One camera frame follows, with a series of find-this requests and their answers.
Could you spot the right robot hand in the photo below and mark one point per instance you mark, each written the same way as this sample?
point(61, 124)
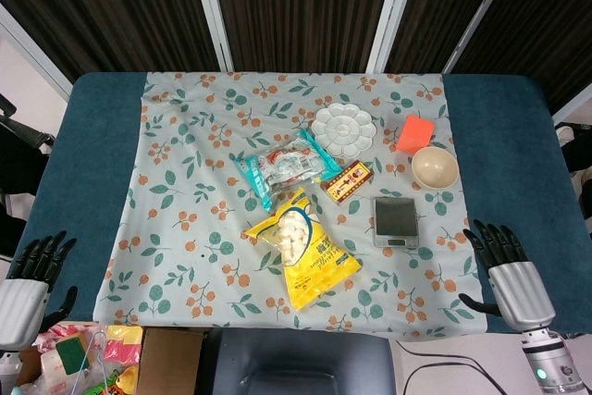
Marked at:
point(513, 281)

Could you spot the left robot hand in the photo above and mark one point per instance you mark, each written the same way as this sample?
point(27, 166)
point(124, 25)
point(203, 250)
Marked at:
point(23, 300)

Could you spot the digital kitchen scale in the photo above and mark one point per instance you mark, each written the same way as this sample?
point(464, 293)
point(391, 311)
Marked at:
point(396, 221)

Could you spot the beige bowl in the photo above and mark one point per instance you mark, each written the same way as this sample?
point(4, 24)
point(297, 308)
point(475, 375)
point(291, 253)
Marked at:
point(435, 167)

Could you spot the green sponge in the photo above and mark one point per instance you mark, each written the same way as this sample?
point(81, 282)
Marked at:
point(72, 354)

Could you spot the clear plastic bag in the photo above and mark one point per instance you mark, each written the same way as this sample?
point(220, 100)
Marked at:
point(60, 367)

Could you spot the pink and yellow package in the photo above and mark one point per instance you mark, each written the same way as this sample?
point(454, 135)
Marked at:
point(122, 344)

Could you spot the black equipment at edge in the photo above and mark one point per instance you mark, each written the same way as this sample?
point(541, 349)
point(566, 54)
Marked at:
point(20, 173)

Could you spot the dark object at edge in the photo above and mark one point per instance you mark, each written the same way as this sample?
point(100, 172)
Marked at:
point(575, 159)

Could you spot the cardboard box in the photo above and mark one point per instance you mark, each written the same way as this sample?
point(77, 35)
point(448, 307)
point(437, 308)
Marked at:
point(170, 361)

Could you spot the orange block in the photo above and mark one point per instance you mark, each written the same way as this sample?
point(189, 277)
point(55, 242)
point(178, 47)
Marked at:
point(415, 134)

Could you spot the floral tablecloth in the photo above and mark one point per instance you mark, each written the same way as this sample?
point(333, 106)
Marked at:
point(185, 210)

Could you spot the red and yellow small box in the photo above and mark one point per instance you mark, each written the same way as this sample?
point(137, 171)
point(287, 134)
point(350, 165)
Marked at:
point(347, 181)

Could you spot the yellow marshmallow bag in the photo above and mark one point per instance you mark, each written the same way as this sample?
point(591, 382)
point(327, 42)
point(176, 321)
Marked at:
point(301, 251)

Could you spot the dark grey chair back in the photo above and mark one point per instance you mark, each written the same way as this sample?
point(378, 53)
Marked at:
point(300, 362)

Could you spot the white flower-shaped palette dish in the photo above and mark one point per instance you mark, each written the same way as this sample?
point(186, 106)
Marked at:
point(342, 131)

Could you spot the teal snack packet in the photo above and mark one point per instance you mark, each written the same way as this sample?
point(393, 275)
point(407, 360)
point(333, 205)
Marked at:
point(287, 167)

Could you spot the folding screen partition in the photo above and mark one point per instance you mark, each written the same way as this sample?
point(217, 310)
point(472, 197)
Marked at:
point(296, 8)

